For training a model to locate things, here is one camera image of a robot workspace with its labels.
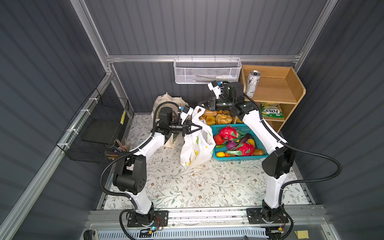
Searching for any cream canvas tote bag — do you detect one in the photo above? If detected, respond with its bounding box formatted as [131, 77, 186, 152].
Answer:
[151, 93, 190, 148]

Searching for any white plastic grocery bag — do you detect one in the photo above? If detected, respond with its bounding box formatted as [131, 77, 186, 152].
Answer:
[180, 107, 216, 171]

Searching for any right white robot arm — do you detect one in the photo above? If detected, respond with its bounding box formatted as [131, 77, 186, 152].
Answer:
[198, 81, 342, 223]

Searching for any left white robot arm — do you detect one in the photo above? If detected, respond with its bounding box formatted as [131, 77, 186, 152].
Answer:
[99, 101, 202, 219]

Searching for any yellow bread tray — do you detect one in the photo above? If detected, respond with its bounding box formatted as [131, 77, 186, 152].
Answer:
[198, 109, 234, 126]

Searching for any left silver drink can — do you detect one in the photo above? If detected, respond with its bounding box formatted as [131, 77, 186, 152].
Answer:
[245, 70, 261, 97]

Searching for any upper pink dragon fruit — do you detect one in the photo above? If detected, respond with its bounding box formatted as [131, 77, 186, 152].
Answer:
[219, 126, 239, 141]

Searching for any pink dragon fruit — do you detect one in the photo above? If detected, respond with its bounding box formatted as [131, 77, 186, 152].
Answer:
[227, 143, 255, 157]
[219, 126, 239, 141]

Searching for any green Fox's candy bag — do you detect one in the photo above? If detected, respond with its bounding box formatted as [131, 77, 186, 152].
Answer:
[261, 102, 284, 119]

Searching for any red tomato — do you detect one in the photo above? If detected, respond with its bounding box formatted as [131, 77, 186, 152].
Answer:
[214, 134, 226, 146]

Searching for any teal plastic basket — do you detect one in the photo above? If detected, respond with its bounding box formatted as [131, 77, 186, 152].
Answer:
[211, 124, 269, 162]

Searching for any yellow lemon lower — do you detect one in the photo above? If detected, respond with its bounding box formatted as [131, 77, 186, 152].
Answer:
[216, 152, 226, 158]

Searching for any wooden shelf unit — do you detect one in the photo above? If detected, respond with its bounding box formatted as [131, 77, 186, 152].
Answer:
[239, 65, 306, 132]

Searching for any purple onion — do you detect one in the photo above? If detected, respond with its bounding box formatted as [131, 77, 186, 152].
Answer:
[226, 141, 238, 151]

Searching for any pink pencil cup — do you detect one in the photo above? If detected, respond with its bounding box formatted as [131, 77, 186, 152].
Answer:
[104, 139, 129, 160]

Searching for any lower pink dragon fruit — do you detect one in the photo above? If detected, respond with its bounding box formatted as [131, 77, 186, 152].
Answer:
[227, 143, 255, 157]

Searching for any floral table mat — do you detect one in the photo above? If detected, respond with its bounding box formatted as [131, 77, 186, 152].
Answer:
[104, 115, 309, 210]

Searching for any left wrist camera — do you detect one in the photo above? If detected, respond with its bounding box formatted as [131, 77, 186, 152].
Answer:
[178, 106, 194, 125]

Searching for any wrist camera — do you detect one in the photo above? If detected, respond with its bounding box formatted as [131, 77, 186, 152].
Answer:
[208, 81, 224, 99]
[178, 106, 194, 125]

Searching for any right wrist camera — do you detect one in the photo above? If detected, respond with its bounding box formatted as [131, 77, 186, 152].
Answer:
[208, 81, 224, 99]

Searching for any white wire wall basket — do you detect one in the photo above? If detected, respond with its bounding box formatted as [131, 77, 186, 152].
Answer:
[173, 56, 242, 85]

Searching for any black wire wall basket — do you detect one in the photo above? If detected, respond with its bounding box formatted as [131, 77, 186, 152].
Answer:
[57, 91, 130, 164]

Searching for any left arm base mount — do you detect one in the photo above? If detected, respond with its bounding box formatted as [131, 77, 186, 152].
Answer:
[127, 211, 169, 228]

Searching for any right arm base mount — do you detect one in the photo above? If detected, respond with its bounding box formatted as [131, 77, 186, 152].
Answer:
[246, 207, 288, 224]

